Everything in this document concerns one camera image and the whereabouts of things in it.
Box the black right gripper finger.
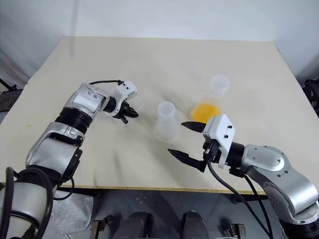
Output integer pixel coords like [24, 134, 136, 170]
[180, 120, 206, 133]
[167, 148, 202, 172]

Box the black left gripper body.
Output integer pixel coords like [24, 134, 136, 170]
[117, 99, 132, 125]

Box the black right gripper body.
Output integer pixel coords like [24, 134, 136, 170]
[201, 139, 222, 173]

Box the translucent plastic flask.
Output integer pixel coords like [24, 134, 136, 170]
[155, 101, 180, 143]

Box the plastic flask with orange liquid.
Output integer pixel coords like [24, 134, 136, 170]
[191, 92, 223, 124]

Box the dark grey rounded shape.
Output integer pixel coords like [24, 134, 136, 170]
[123, 211, 154, 239]
[181, 211, 208, 239]

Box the rusty metal clamp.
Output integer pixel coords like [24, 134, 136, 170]
[90, 215, 114, 239]
[230, 222, 246, 239]

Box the crumpled clear plastic sheet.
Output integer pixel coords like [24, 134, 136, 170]
[51, 195, 94, 236]

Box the black metal stand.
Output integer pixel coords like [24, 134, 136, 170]
[0, 78, 18, 113]

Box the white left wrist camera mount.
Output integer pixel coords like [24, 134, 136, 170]
[109, 80, 139, 118]

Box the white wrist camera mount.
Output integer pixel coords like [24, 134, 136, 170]
[202, 114, 237, 170]
[109, 80, 139, 118]

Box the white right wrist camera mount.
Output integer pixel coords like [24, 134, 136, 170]
[202, 114, 237, 170]

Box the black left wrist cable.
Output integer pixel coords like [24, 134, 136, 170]
[89, 79, 125, 87]

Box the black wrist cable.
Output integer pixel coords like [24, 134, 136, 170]
[243, 173, 274, 239]
[206, 160, 272, 239]
[89, 79, 125, 87]

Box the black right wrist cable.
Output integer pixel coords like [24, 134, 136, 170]
[206, 160, 272, 239]
[243, 173, 274, 239]

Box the black table frame bar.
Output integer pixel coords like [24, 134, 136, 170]
[57, 187, 265, 201]

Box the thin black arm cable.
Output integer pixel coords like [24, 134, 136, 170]
[53, 175, 76, 201]

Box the black equipment frame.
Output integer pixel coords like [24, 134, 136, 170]
[303, 79, 319, 113]

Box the thick black shoulder cable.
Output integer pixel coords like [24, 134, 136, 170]
[4, 166, 54, 239]

